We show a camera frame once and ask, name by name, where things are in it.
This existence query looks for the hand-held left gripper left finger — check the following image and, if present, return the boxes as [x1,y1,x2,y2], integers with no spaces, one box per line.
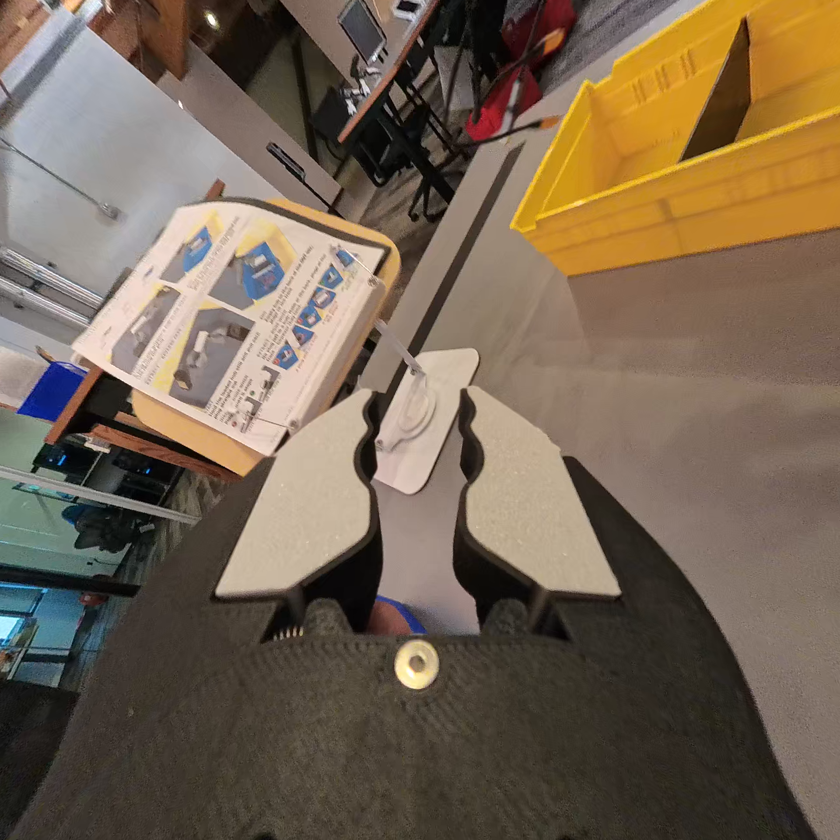
[214,387,385,634]

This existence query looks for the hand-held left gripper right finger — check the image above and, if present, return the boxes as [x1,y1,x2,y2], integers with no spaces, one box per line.
[453,386,623,634]

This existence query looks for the light wooden side table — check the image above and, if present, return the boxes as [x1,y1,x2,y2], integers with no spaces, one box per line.
[131,197,401,476]

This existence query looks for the dark wooden desk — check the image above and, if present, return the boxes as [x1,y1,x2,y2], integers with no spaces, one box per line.
[42,364,244,483]

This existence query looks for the white sheet stand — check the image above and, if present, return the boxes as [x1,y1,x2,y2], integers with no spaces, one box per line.
[289,246,480,496]

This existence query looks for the printed instruction sheet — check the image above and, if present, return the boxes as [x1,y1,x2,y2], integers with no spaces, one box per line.
[71,202,385,457]

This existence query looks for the blue bin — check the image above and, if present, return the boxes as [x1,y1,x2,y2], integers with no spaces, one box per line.
[18,360,89,421]

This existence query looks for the yellow plastic bin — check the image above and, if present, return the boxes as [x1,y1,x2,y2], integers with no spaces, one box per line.
[511,0,840,277]

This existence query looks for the black office chair base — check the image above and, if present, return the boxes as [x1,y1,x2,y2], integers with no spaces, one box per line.
[407,141,470,224]

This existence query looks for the metal pipes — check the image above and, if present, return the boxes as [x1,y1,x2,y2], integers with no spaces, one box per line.
[0,246,106,326]

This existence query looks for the red bag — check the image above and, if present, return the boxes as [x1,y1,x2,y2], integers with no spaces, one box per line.
[466,0,578,142]

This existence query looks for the brown-edged grey desk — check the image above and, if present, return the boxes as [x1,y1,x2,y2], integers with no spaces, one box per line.
[282,0,460,198]

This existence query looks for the brown cardboard divider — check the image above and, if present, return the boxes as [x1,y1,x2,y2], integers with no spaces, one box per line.
[679,16,752,164]

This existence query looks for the small grey monitor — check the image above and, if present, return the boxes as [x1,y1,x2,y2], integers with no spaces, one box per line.
[338,0,388,67]

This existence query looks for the orange-tipped black cable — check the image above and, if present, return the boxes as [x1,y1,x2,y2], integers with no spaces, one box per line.
[472,112,565,142]

